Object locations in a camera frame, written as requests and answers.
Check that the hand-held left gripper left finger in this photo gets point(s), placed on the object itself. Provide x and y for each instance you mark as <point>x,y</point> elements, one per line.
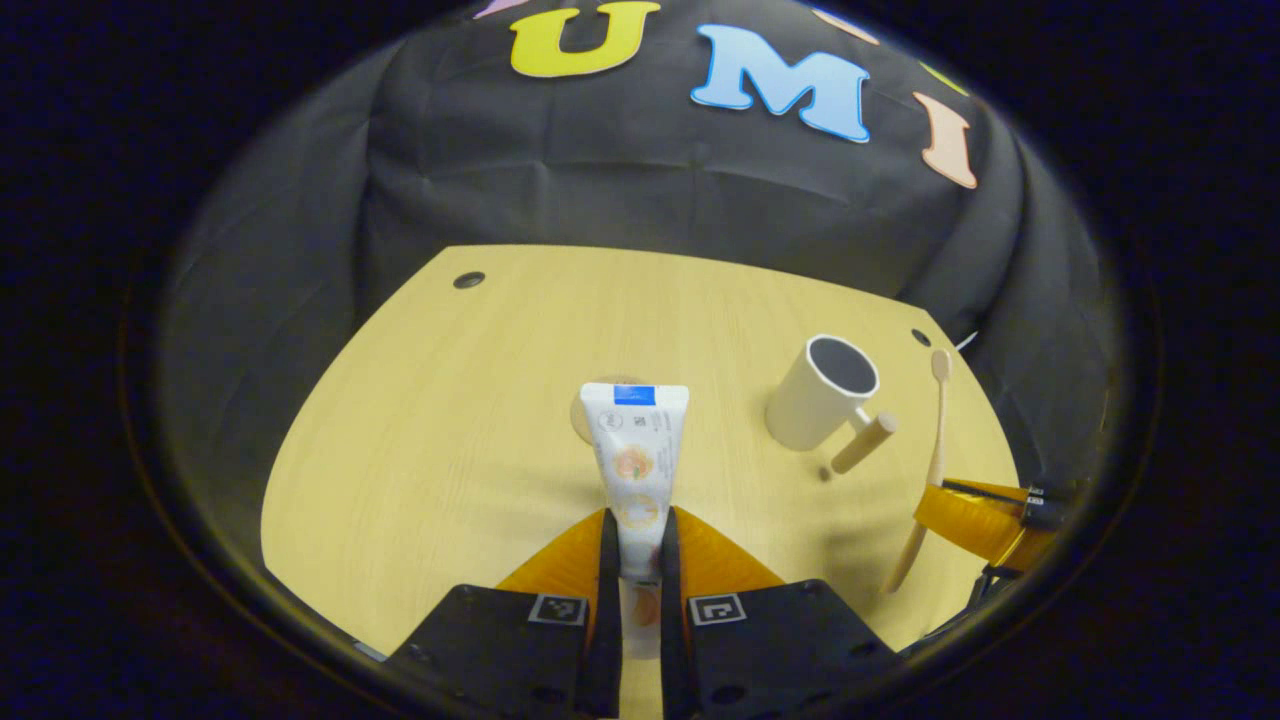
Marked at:
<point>608,640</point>

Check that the white cup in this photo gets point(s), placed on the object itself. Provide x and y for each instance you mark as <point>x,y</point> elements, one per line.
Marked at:
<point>805,410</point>

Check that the black backdrop cloth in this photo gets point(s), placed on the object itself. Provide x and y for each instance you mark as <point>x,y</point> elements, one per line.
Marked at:
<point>600,170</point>

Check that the wooden desktop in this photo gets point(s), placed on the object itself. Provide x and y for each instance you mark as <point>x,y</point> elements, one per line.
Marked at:
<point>450,450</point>

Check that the white toothpaste tube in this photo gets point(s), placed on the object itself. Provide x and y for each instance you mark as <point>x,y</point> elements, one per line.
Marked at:
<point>635,460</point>

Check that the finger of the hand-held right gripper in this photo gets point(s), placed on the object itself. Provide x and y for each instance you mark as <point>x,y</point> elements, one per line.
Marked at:
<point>975,520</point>

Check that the beige toothbrush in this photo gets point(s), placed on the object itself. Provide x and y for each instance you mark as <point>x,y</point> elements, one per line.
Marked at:
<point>936,450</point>

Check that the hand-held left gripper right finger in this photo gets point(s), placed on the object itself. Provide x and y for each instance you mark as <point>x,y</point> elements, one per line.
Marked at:
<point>672,640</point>

